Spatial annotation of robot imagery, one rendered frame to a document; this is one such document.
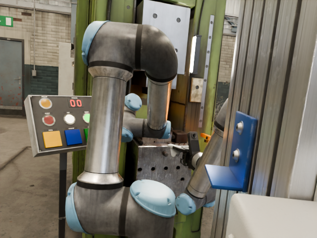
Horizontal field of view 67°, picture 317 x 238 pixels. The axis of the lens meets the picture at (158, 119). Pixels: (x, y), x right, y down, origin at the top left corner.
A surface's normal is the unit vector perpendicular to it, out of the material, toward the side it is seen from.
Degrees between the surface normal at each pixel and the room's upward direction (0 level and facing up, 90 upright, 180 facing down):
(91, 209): 77
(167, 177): 90
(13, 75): 90
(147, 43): 89
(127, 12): 90
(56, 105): 60
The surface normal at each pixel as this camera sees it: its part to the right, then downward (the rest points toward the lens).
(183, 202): -0.65, 0.07
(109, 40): 0.01, -0.06
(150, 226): 0.00, 0.15
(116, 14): 0.33, 0.18
